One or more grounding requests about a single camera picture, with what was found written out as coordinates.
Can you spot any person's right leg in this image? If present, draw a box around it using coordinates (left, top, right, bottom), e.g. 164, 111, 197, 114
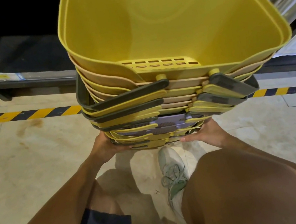
172, 137, 296, 224

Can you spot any person's left hand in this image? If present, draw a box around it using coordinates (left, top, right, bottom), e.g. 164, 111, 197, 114
87, 127, 134, 167

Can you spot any yellow rectangular basket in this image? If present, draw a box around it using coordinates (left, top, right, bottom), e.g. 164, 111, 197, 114
53, 0, 296, 98

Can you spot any stack of nested baskets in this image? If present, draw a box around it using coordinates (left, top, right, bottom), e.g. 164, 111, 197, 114
68, 22, 288, 159

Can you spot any yellow black hazard tape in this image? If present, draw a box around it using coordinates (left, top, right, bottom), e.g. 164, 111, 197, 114
0, 67, 296, 140

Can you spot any person's right shoe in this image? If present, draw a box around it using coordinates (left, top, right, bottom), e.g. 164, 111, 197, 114
156, 143, 200, 224

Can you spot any person's left leg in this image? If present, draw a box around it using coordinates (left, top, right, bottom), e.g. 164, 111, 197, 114
83, 175, 125, 222

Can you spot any person's leg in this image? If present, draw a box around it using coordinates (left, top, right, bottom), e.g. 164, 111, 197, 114
172, 137, 296, 224
83, 175, 125, 222

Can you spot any person's left forearm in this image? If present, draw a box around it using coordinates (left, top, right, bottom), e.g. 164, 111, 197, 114
0, 154, 118, 224

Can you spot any person's right hand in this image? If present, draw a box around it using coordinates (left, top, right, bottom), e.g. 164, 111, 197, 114
177, 116, 234, 155

